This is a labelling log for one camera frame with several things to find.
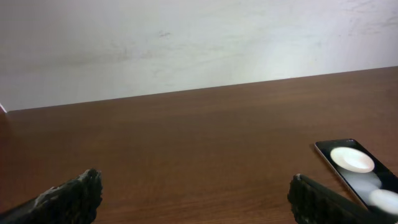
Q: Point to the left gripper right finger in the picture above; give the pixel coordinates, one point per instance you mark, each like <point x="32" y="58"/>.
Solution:
<point x="313" y="203"/>

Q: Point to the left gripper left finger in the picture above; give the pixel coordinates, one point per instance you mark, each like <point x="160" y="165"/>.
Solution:
<point x="75" y="201"/>

